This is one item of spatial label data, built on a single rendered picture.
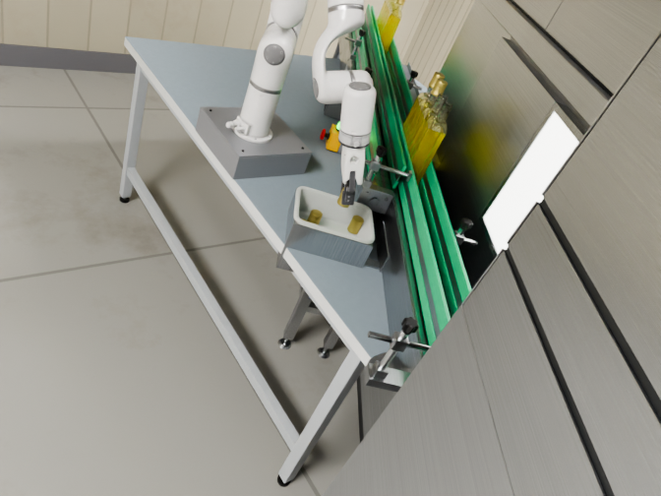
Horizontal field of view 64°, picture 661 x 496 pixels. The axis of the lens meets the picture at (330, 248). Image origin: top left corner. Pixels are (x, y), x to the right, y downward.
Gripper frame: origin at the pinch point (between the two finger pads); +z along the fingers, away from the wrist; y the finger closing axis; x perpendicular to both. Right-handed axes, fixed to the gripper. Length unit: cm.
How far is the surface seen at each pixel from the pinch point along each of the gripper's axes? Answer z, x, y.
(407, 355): 12.8, -11.2, -41.9
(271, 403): 70, 18, -16
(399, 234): 8.6, -14.3, -5.4
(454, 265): 4.1, -24.1, -22.0
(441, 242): 7.4, -24.2, -9.7
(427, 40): 69, -100, 344
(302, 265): 14.7, 11.0, -11.8
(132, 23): 33, 112, 225
